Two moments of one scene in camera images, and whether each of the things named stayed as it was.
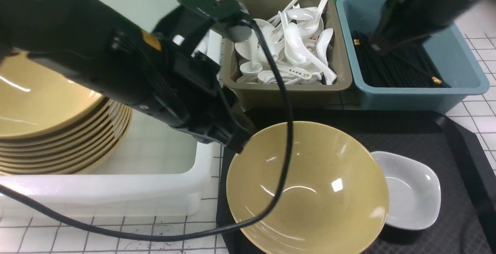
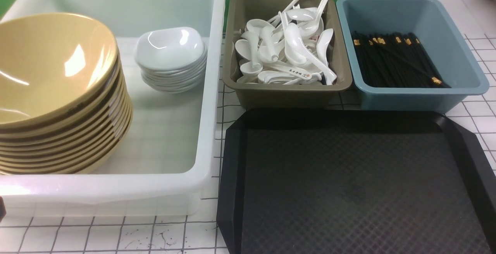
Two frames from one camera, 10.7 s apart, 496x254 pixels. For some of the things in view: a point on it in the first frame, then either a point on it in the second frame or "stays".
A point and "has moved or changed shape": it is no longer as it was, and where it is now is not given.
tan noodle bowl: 334,200 → 52,64
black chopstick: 411,68 stays
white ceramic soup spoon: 297,51 stays
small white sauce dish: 414,192 has moved or changed shape
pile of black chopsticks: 410,64 stays
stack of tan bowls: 52,123 stays
